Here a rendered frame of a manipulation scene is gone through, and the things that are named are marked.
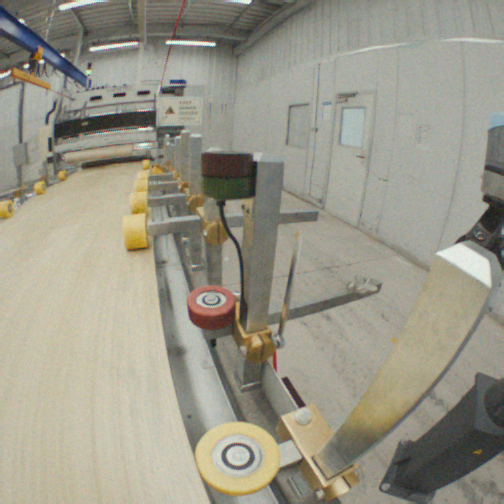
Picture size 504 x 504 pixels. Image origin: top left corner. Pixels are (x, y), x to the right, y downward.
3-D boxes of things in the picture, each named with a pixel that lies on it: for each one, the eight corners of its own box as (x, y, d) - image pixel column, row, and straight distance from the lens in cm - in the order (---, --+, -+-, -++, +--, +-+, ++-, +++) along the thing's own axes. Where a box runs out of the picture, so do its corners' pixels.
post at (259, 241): (250, 385, 60) (272, 152, 33) (256, 396, 58) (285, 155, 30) (236, 389, 59) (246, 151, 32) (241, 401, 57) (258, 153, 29)
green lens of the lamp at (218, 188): (241, 187, 34) (242, 170, 33) (259, 198, 28) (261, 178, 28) (196, 189, 32) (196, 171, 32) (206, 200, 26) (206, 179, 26)
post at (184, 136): (189, 239, 115) (189, 130, 106) (191, 242, 112) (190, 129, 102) (182, 239, 115) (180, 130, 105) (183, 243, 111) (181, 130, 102)
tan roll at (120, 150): (178, 151, 297) (178, 140, 296) (179, 151, 284) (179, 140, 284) (60, 164, 316) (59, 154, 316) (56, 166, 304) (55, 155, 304)
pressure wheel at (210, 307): (227, 327, 52) (227, 279, 45) (240, 355, 47) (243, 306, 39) (188, 334, 51) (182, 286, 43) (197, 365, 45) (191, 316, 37)
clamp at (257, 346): (245, 311, 52) (246, 291, 49) (274, 359, 44) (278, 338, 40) (219, 316, 51) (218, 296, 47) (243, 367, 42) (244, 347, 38)
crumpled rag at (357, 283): (362, 274, 65) (364, 266, 64) (381, 288, 61) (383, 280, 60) (336, 281, 59) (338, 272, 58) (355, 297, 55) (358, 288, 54)
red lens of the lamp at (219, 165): (242, 168, 33) (243, 152, 33) (261, 176, 28) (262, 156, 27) (196, 169, 32) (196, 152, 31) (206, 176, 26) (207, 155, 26)
